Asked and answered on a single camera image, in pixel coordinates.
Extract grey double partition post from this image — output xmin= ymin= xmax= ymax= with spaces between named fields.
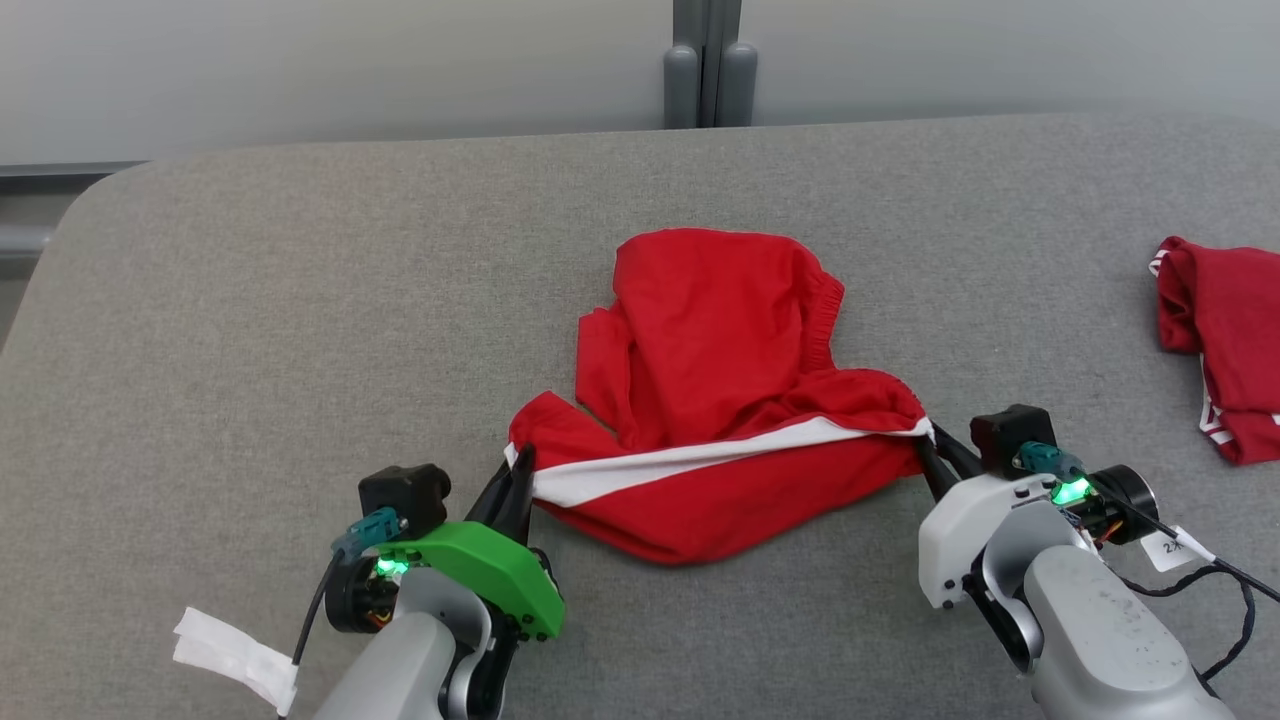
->
xmin=663 ymin=0 xmax=760 ymax=130

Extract white printed cable tag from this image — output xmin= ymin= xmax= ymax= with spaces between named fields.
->
xmin=1140 ymin=526 xmax=1217 ymax=574

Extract white tape cable label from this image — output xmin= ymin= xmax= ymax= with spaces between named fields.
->
xmin=172 ymin=605 xmax=300 ymax=717

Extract black cable with teal plug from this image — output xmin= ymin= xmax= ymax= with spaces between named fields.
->
xmin=278 ymin=506 xmax=409 ymax=720
xmin=1012 ymin=443 xmax=1280 ymax=691

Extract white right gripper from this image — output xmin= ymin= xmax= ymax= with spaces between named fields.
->
xmin=915 ymin=421 xmax=1063 ymax=611

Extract red shorts with white stripe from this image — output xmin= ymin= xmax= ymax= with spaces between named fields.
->
xmin=503 ymin=227 xmax=937 ymax=567

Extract red Bulls 23 jersey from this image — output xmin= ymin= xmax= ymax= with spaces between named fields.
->
xmin=1147 ymin=235 xmax=1280 ymax=468

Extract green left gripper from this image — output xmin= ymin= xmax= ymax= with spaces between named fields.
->
xmin=376 ymin=444 xmax=567 ymax=642

